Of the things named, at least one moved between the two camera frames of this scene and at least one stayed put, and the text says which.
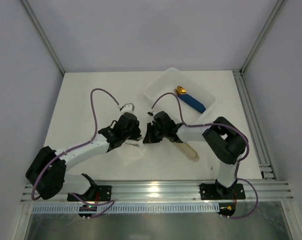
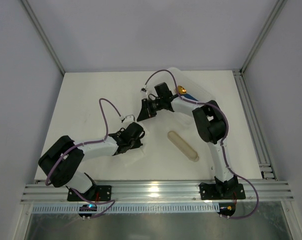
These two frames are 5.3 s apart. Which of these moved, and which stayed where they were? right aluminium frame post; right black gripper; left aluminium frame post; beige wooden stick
Moved: right black gripper
Stayed: left aluminium frame post; right aluminium frame post; beige wooden stick
